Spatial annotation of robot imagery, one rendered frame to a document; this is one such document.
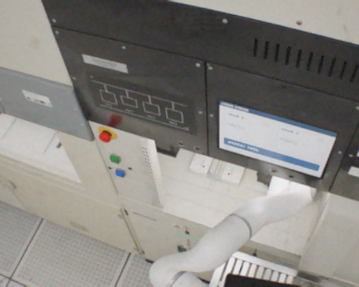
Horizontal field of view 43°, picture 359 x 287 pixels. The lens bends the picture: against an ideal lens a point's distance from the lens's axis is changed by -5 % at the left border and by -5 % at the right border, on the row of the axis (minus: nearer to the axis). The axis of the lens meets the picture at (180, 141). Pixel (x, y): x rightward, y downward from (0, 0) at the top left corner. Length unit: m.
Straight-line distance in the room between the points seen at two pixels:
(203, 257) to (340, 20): 0.67
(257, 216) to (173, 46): 0.55
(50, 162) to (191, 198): 0.65
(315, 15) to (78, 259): 2.23
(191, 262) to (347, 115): 0.54
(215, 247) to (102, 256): 1.63
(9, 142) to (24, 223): 0.88
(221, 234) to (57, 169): 1.03
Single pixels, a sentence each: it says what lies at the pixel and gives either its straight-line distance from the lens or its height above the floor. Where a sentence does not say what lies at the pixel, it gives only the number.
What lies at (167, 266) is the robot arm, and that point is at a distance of 1.26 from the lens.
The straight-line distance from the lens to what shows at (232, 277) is 1.72.
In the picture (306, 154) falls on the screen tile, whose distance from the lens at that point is 1.18.
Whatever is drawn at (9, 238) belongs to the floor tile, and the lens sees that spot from 2.99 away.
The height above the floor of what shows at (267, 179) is 1.00.
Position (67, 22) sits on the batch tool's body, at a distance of 1.13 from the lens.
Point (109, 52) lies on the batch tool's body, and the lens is 1.13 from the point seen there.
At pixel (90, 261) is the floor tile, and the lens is 2.77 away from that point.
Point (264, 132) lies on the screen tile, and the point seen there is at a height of 1.60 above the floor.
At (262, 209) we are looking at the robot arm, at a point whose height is 1.33.
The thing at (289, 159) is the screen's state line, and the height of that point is 1.51.
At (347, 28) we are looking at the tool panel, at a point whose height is 1.99.
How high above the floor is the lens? 2.56
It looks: 58 degrees down
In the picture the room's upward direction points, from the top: 7 degrees counter-clockwise
